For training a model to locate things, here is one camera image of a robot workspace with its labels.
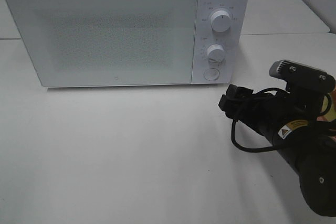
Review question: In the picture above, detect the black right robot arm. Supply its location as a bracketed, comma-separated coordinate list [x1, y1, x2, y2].
[218, 84, 335, 217]

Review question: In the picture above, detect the round door release button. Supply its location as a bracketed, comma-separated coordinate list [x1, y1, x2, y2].
[204, 68, 219, 81]

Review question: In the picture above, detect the pink round plate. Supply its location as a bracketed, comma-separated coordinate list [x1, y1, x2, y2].
[317, 89, 336, 141]

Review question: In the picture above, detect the lower white timer knob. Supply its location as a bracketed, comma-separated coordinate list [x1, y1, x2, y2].
[206, 44, 225, 63]

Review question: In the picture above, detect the white microwave door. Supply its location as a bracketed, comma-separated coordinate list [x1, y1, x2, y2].
[6, 0, 197, 88]

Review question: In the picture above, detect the upper white power knob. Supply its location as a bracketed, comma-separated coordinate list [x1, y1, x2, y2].
[210, 9, 232, 33]

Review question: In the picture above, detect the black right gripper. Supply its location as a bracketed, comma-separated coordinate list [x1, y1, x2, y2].
[218, 84, 312, 145]

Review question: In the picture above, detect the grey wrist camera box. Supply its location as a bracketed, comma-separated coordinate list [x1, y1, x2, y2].
[269, 60, 335, 94]

